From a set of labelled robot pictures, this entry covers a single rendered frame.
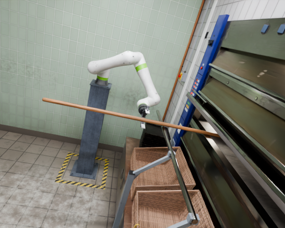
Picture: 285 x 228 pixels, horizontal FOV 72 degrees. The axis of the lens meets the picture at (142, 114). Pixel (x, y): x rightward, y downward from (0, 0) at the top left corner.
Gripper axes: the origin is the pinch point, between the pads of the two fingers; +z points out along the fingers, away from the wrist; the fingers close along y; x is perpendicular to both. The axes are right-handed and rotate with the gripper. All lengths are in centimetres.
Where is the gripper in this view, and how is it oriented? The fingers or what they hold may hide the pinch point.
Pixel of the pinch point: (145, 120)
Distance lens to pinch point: 159.8
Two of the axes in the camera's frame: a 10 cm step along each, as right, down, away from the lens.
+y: -2.6, 8.9, 3.8
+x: -9.6, -2.1, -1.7
